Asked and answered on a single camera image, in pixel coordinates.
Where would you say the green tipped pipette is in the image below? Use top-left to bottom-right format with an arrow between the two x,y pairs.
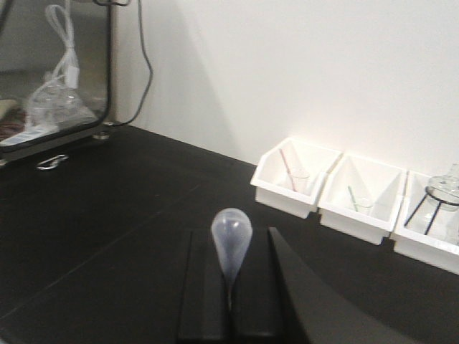
347,186 -> 359,212

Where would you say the small beaker in middle bin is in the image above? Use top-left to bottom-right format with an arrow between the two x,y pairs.
354,197 -> 374,215

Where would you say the white bin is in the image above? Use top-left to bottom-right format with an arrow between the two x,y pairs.
392,171 -> 458,274
250,138 -> 342,219
318,154 -> 407,245

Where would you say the small beaker in left bin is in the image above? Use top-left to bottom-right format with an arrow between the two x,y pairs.
290,168 -> 310,194

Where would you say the white bin left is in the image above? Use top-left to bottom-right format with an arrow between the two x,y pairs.
250,138 -> 342,219

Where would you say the small beaker in bin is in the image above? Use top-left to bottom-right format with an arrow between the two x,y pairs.
354,197 -> 374,215
290,168 -> 310,194

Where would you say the white cable bundle in cabinet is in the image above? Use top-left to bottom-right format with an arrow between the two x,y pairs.
24,4 -> 98,126

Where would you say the metal carabiner clip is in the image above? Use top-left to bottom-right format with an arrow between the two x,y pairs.
36,154 -> 69,171

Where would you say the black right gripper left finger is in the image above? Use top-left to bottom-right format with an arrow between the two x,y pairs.
177,229 -> 230,340

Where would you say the white bin middle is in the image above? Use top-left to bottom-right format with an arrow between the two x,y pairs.
318,154 -> 407,245

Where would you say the grey power cable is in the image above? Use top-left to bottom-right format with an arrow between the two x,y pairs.
107,0 -> 154,127

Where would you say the round bottom glass flask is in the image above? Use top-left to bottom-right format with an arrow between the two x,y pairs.
427,163 -> 458,211

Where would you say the white bin right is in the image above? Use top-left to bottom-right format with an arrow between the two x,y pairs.
392,171 -> 458,274

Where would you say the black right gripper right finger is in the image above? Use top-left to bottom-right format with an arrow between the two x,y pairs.
268,227 -> 416,343

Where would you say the black wire tripod stand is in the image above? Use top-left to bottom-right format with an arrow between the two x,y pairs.
404,186 -> 458,235

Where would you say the glass door cabinet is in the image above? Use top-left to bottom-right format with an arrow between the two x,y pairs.
1,1 -> 115,164

